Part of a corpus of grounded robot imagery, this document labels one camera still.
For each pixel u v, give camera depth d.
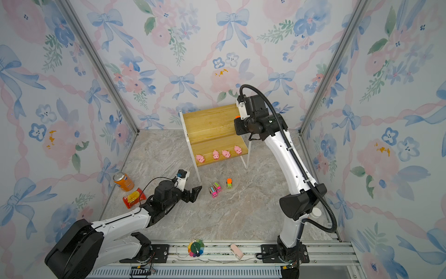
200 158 0.84
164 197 0.65
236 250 0.73
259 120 0.51
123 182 0.86
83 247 0.42
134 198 0.87
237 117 0.83
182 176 0.73
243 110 0.67
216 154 0.85
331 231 0.42
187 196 0.76
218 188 0.92
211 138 0.73
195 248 0.75
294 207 0.46
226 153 0.86
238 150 0.88
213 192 0.90
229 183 0.93
